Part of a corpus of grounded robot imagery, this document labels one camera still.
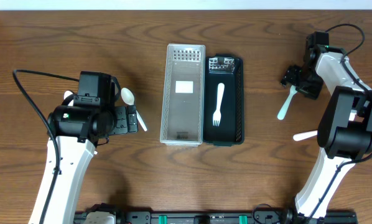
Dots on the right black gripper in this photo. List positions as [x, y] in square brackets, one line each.
[298, 79]

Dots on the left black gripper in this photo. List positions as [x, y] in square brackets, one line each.
[131, 119]

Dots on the pale green plastic fork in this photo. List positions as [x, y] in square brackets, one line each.
[283, 111]

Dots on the white plastic spoon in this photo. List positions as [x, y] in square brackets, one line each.
[66, 95]
[128, 97]
[305, 135]

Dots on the white plastic fork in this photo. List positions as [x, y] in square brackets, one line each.
[219, 97]

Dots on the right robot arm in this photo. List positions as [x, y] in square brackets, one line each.
[344, 134]

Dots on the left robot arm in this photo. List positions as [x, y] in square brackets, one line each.
[77, 125]

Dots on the clear plastic basket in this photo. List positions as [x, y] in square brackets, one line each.
[183, 98]

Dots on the black plastic basket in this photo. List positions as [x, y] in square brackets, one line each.
[226, 69]

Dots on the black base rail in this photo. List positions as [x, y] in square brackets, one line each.
[266, 215]

